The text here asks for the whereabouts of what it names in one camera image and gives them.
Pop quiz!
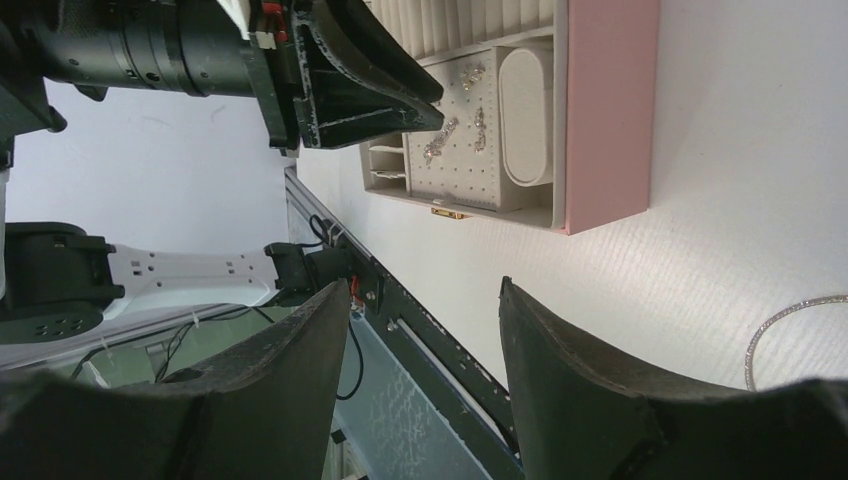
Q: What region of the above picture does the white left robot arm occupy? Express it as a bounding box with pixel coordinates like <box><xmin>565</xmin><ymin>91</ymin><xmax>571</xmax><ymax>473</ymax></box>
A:
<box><xmin>1</xmin><ymin>1</ymin><xmax>444</xmax><ymax>345</ymax></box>

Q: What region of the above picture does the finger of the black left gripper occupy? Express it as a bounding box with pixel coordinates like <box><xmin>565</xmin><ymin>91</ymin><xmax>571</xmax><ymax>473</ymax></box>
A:
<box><xmin>291</xmin><ymin>1</ymin><xmax>444</xmax><ymax>149</ymax></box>

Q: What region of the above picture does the beige oval watch pillow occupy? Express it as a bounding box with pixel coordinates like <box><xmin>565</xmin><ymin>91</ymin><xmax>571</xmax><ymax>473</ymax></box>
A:
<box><xmin>498</xmin><ymin>47</ymin><xmax>554</xmax><ymax>187</ymax></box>

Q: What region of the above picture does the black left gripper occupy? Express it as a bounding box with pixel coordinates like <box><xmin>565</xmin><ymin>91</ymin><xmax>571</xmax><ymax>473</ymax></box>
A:
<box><xmin>39</xmin><ymin>1</ymin><xmax>300</xmax><ymax>150</ymax></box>

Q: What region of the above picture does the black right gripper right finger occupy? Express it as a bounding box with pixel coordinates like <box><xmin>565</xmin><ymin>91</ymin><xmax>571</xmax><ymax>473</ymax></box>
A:
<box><xmin>499</xmin><ymin>278</ymin><xmax>847</xmax><ymax>479</ymax></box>

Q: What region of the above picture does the silver chain piece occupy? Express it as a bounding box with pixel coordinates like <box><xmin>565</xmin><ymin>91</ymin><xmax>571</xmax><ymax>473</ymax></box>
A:
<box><xmin>422</xmin><ymin>116</ymin><xmax>461</xmax><ymax>167</ymax></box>

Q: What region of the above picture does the small silver earring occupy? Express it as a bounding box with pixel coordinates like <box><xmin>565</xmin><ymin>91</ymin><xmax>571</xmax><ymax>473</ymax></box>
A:
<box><xmin>459</xmin><ymin>63</ymin><xmax>487</xmax><ymax>92</ymax></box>

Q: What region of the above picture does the pink jewelry box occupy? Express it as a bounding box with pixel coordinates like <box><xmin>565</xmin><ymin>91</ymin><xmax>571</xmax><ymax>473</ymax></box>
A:
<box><xmin>360</xmin><ymin>0</ymin><xmax>661</xmax><ymax>235</ymax></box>

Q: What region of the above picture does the small silver stud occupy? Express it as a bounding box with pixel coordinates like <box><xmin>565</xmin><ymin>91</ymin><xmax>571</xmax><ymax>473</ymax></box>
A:
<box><xmin>473</xmin><ymin>107</ymin><xmax>487</xmax><ymax>154</ymax></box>

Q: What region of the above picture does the silver hoop necklace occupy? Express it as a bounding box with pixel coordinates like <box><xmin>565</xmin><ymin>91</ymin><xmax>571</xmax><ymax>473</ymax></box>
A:
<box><xmin>744</xmin><ymin>294</ymin><xmax>848</xmax><ymax>393</ymax></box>

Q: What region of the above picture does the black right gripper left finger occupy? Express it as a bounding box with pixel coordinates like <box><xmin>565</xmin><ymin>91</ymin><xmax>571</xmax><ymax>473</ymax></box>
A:
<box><xmin>1</xmin><ymin>280</ymin><xmax>350</xmax><ymax>479</ymax></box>

